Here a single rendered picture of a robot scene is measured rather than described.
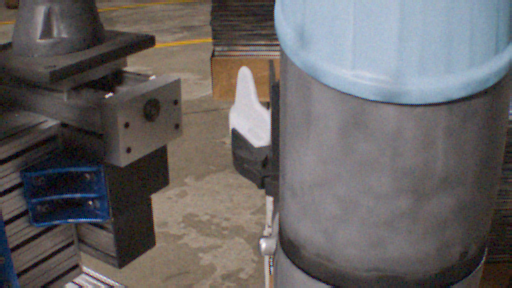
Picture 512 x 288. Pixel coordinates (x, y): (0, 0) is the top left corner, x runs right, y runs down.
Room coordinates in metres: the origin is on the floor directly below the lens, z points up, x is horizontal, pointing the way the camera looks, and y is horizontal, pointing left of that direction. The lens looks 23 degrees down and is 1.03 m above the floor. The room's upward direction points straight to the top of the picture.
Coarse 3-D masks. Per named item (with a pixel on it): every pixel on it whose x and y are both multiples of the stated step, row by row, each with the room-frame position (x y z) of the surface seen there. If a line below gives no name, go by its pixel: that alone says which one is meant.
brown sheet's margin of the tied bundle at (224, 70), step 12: (216, 60) 0.57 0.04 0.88; (228, 60) 0.57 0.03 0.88; (240, 60) 0.57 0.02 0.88; (252, 60) 0.57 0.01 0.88; (264, 60) 0.57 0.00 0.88; (276, 60) 0.57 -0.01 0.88; (216, 72) 0.57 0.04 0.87; (228, 72) 0.57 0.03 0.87; (252, 72) 0.57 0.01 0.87; (264, 72) 0.57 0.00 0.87; (276, 72) 0.57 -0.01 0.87; (216, 84) 0.57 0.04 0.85; (228, 84) 0.57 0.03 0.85; (264, 84) 0.57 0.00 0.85; (216, 96) 0.57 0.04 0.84; (228, 96) 0.57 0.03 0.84; (264, 96) 0.57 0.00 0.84
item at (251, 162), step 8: (232, 128) 0.43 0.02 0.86; (232, 136) 0.43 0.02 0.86; (240, 136) 0.42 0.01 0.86; (232, 144) 0.42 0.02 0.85; (240, 144) 0.41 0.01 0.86; (248, 144) 0.40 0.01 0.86; (232, 152) 0.41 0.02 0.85; (240, 152) 0.39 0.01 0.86; (248, 152) 0.39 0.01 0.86; (256, 152) 0.39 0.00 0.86; (264, 152) 0.39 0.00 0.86; (240, 160) 0.38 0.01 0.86; (248, 160) 0.38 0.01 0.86; (256, 160) 0.38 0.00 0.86; (264, 160) 0.38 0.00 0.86; (240, 168) 0.38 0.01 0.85; (248, 168) 0.38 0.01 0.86; (256, 168) 0.37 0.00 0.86; (264, 168) 0.37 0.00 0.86; (248, 176) 0.38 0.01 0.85; (256, 176) 0.37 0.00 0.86; (264, 176) 0.36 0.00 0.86; (256, 184) 0.37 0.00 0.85
